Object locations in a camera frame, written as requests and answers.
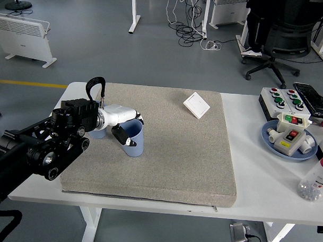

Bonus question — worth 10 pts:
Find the grey foot pedal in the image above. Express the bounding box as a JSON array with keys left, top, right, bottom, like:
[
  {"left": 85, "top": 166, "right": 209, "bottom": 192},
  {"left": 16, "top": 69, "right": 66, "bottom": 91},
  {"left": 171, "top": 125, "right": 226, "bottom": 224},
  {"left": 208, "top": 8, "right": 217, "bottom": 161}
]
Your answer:
[{"left": 229, "top": 221, "right": 254, "bottom": 242}]

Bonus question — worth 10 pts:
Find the blue round plate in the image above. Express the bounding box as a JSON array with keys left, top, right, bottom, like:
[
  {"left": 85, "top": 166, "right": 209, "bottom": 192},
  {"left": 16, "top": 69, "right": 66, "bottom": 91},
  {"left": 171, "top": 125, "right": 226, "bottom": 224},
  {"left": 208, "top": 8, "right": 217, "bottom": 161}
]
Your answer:
[{"left": 260, "top": 119, "right": 319, "bottom": 162}]

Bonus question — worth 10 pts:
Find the white red-green push-button switch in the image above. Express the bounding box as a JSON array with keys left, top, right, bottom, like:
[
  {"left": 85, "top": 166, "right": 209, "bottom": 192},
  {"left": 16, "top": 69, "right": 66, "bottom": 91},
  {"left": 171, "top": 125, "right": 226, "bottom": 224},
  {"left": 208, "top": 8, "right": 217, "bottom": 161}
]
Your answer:
[{"left": 276, "top": 113, "right": 311, "bottom": 135}]

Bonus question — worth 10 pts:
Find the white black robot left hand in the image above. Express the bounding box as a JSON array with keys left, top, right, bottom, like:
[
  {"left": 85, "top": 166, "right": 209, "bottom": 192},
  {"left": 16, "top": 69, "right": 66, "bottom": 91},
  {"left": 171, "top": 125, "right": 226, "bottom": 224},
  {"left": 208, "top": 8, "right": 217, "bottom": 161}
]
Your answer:
[{"left": 98, "top": 103, "right": 146, "bottom": 148}]

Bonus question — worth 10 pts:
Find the black cable bundle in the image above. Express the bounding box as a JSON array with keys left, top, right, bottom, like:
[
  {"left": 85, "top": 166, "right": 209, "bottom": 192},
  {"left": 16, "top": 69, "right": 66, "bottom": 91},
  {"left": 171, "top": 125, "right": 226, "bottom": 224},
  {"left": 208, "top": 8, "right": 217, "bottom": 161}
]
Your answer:
[{"left": 175, "top": 0, "right": 209, "bottom": 48}]

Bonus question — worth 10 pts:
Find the black plastic bag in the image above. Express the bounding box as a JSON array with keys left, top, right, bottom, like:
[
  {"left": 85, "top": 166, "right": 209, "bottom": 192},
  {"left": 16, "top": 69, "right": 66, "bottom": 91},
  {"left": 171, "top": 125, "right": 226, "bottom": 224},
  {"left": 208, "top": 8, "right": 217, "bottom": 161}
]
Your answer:
[{"left": 291, "top": 82, "right": 323, "bottom": 118}]

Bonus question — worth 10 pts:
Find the grey-brown fabric mat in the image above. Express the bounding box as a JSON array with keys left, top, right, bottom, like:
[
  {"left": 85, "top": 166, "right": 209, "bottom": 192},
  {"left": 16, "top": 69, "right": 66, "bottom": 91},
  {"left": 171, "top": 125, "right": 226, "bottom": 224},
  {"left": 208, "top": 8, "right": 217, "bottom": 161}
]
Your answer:
[{"left": 59, "top": 81, "right": 242, "bottom": 209}]

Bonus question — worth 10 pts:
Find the white desk leg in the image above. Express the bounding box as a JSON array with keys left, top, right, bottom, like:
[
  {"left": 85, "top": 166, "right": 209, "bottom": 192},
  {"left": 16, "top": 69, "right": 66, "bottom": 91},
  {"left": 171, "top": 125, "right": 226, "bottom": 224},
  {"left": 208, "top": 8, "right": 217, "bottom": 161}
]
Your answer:
[
  {"left": 128, "top": 0, "right": 142, "bottom": 34},
  {"left": 200, "top": 0, "right": 211, "bottom": 40},
  {"left": 234, "top": 20, "right": 248, "bottom": 55}
]

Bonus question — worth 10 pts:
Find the white desk frame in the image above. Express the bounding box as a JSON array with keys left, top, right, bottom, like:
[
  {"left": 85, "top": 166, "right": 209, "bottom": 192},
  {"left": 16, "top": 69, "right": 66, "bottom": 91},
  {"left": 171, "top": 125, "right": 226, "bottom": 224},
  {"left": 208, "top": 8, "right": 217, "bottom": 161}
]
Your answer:
[{"left": 310, "top": 14, "right": 323, "bottom": 66}]

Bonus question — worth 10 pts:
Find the large white panel heater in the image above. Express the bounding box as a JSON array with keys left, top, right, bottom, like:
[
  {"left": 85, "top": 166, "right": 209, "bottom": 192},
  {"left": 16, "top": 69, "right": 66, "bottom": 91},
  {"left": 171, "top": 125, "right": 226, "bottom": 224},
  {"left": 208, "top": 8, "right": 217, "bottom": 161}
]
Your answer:
[{"left": 0, "top": 13, "right": 59, "bottom": 68}]

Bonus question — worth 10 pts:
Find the white cable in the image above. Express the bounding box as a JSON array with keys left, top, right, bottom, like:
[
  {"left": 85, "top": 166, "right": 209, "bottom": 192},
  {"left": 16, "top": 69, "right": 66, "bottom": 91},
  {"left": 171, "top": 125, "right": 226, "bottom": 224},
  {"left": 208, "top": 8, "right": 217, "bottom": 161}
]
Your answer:
[{"left": 164, "top": 0, "right": 187, "bottom": 26}]

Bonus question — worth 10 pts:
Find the white table leg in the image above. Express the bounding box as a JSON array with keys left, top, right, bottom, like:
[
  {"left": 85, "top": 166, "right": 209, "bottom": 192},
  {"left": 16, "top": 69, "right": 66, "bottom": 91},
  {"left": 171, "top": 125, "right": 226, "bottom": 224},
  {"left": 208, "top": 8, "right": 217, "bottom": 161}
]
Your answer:
[
  {"left": 262, "top": 222, "right": 296, "bottom": 242},
  {"left": 80, "top": 205, "right": 103, "bottom": 242}
]

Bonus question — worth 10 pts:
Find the white switch box yellow label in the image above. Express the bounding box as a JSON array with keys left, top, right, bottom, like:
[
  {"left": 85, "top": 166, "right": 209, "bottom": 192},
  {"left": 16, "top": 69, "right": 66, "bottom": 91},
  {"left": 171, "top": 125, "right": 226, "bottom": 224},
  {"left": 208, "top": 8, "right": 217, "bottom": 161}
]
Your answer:
[{"left": 273, "top": 125, "right": 307, "bottom": 158}]

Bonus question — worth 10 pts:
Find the white pipe fitting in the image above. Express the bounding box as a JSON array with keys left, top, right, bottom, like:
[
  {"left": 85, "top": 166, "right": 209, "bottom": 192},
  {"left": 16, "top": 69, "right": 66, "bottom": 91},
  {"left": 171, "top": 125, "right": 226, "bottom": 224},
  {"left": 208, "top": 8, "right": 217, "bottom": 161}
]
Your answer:
[
  {"left": 265, "top": 126, "right": 280, "bottom": 144},
  {"left": 298, "top": 134, "right": 317, "bottom": 154}
]

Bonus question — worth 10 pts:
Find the white three-button control box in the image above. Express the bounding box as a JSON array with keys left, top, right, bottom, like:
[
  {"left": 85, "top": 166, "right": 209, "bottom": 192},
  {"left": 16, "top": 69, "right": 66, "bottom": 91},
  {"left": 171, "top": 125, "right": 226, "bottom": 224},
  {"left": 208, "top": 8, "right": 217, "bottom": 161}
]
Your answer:
[{"left": 258, "top": 87, "right": 292, "bottom": 122}]

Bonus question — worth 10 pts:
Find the black office chair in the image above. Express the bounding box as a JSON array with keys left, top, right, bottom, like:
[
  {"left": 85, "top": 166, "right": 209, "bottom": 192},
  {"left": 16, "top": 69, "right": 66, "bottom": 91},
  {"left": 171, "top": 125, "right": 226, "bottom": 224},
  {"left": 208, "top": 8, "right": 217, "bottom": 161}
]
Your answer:
[{"left": 241, "top": 16, "right": 318, "bottom": 90}]

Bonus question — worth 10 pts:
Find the white wall switch plate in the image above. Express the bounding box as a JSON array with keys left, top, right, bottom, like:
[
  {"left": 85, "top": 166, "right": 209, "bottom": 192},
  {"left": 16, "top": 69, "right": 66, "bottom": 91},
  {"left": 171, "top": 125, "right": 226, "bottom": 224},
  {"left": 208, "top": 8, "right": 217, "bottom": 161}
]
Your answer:
[{"left": 182, "top": 91, "right": 211, "bottom": 119}]

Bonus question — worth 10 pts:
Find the clear bottle red cap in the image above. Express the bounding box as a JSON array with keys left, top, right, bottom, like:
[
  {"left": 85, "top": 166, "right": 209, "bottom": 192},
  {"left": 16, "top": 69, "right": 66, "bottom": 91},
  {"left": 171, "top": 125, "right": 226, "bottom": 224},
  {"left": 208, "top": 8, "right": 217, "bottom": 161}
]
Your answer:
[{"left": 296, "top": 153, "right": 323, "bottom": 203}]

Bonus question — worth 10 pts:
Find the blue ribbed plastic cup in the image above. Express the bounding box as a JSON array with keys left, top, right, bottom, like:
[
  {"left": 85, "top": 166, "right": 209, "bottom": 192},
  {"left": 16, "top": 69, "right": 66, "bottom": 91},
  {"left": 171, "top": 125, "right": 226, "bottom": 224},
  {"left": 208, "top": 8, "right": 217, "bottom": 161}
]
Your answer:
[
  {"left": 88, "top": 99, "right": 109, "bottom": 140},
  {"left": 119, "top": 119, "right": 146, "bottom": 159}
]

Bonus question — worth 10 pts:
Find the white four-button control box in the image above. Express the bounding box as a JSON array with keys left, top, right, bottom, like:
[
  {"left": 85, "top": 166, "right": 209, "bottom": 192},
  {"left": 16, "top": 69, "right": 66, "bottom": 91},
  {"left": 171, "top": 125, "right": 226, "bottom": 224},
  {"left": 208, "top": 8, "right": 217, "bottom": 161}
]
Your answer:
[{"left": 280, "top": 89, "right": 312, "bottom": 119}]

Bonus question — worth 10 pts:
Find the person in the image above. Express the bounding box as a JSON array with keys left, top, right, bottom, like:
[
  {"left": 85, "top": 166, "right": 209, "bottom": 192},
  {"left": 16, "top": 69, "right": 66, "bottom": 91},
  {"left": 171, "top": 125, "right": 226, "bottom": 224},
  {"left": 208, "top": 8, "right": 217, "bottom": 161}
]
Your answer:
[{"left": 241, "top": 0, "right": 323, "bottom": 59}]

